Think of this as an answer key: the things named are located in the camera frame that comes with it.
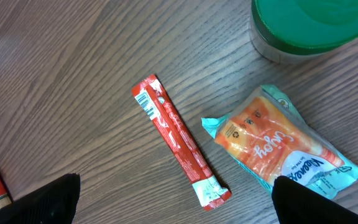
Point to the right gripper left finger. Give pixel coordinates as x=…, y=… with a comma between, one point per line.
x=54, y=203

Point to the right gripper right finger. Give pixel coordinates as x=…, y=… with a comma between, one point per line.
x=295, y=203

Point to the teal wet wipes pack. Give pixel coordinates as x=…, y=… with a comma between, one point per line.
x=327, y=184

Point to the red snack packet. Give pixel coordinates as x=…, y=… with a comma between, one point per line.
x=153, y=99

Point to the green lidded jar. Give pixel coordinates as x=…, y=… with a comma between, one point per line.
x=292, y=31

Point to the orange tissue pack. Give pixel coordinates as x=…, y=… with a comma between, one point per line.
x=263, y=139

